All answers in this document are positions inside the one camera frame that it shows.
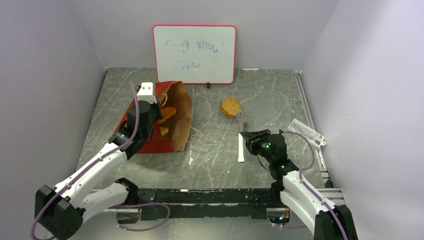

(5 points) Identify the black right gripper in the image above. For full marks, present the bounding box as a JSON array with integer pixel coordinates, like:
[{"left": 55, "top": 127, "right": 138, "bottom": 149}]
[{"left": 240, "top": 129, "right": 275, "bottom": 164}]

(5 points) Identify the orange fake baguette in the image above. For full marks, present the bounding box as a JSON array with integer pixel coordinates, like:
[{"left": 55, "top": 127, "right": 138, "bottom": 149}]
[{"left": 158, "top": 106, "right": 177, "bottom": 124}]

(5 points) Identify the red paper bag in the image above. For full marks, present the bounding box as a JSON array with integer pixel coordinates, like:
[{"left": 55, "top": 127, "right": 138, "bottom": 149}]
[{"left": 114, "top": 81, "right": 193, "bottom": 154}]

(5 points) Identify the orange fake bread piece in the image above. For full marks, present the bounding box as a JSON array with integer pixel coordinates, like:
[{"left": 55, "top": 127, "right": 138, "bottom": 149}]
[{"left": 221, "top": 97, "right": 242, "bottom": 119}]

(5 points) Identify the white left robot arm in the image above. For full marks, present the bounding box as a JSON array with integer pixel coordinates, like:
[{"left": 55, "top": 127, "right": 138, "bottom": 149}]
[{"left": 31, "top": 97, "right": 163, "bottom": 240}]

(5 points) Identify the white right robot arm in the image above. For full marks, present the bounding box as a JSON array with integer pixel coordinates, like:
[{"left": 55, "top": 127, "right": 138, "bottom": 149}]
[{"left": 235, "top": 111, "right": 358, "bottom": 240}]

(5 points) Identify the white printed card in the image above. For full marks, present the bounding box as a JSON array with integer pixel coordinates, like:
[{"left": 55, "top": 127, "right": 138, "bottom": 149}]
[{"left": 287, "top": 119, "right": 327, "bottom": 149}]

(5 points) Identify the pink framed whiteboard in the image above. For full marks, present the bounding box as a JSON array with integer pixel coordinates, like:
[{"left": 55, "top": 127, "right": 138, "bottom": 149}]
[{"left": 152, "top": 24, "right": 237, "bottom": 85}]

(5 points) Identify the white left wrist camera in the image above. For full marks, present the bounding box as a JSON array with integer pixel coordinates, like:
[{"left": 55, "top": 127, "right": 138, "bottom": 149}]
[{"left": 136, "top": 82, "right": 157, "bottom": 104}]

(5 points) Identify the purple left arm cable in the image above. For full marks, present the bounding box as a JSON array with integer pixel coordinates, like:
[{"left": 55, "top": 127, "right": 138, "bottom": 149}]
[{"left": 30, "top": 81, "right": 140, "bottom": 240}]

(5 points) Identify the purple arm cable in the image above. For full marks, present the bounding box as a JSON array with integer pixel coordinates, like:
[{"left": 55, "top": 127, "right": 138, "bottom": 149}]
[
  {"left": 30, "top": 81, "right": 140, "bottom": 240},
  {"left": 281, "top": 130, "right": 349, "bottom": 240}
]

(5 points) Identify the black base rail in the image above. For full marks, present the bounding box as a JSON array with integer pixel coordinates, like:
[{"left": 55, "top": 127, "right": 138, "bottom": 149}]
[{"left": 109, "top": 187, "right": 302, "bottom": 222}]

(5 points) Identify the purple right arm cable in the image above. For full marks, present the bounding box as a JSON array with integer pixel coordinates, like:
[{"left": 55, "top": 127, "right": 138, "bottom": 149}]
[{"left": 281, "top": 130, "right": 349, "bottom": 240}]

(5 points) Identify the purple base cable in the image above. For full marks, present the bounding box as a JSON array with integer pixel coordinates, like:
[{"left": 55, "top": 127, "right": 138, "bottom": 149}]
[{"left": 115, "top": 202, "right": 171, "bottom": 232}]

